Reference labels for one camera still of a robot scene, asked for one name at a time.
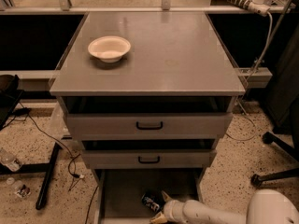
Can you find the grey bottom drawer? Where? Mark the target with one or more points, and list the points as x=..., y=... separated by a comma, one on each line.
x=121, y=192

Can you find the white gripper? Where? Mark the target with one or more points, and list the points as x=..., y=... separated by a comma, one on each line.
x=172, y=210

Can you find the grey top drawer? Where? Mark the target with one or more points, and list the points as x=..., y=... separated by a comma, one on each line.
x=146, y=118

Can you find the clear plastic bottle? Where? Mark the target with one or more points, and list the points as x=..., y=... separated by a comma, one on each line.
x=9, y=160

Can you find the grey drawer cabinet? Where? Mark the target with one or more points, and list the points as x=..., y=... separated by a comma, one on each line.
x=173, y=54

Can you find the black table leg frame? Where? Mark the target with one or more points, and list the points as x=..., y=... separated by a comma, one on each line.
x=47, y=169

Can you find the grey middle drawer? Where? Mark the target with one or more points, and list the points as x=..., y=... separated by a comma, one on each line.
x=148, y=154

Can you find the blue pepsi can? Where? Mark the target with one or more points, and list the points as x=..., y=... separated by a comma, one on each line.
x=153, y=202

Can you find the grey drawer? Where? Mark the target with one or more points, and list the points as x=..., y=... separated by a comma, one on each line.
x=148, y=154
x=146, y=118
x=121, y=192

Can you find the white power strip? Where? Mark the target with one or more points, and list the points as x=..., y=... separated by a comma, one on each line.
x=255, y=6

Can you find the black chair base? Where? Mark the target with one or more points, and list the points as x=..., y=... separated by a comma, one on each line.
x=282, y=163

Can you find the white paper bowl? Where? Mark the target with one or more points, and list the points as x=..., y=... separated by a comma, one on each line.
x=109, y=49

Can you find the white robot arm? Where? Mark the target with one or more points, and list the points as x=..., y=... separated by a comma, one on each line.
x=266, y=206

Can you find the small floor litter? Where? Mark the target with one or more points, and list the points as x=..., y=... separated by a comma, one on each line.
x=18, y=187

